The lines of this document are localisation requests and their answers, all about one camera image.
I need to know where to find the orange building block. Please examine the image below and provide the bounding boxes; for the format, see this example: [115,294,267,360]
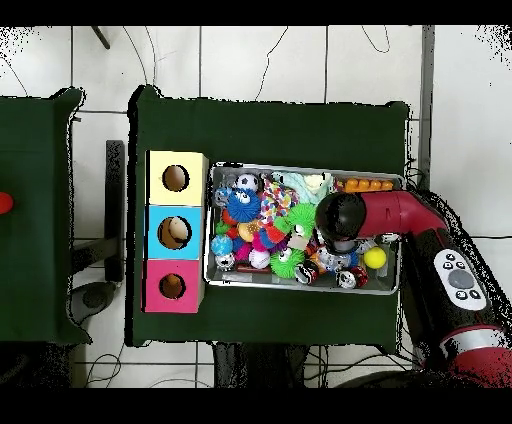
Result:
[335,177,395,193]

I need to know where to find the blue globe ball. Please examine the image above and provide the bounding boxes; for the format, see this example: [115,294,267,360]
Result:
[210,234,234,257]

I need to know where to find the silver wire mesh bin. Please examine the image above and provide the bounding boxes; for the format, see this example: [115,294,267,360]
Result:
[201,161,405,296]

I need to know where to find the blue spiky ball with eyes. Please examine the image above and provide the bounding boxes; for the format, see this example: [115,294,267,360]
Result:
[225,187,262,223]

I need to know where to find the black upright panel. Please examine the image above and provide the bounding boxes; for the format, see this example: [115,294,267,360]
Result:
[69,139,127,325]

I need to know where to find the colourful polka dot cloth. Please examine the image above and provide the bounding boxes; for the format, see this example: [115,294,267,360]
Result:
[258,177,300,225]

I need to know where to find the cream yellow cloth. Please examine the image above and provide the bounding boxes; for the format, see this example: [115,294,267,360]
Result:
[303,173,333,193]

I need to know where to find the black and white soccer ball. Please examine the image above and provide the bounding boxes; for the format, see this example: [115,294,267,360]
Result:
[234,172,260,193]

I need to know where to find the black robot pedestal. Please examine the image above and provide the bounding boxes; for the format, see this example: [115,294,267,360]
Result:
[213,342,309,388]

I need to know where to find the yellow ball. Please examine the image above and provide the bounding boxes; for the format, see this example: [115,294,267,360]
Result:
[363,246,388,270]

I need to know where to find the mint green cloth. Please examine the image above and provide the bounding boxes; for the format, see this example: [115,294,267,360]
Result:
[271,170,335,205]

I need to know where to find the wooden box with three holes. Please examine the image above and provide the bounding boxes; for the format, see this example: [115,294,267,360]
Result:
[141,149,210,314]

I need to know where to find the large green spiky ball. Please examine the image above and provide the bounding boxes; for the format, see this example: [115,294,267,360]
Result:
[275,202,319,237]

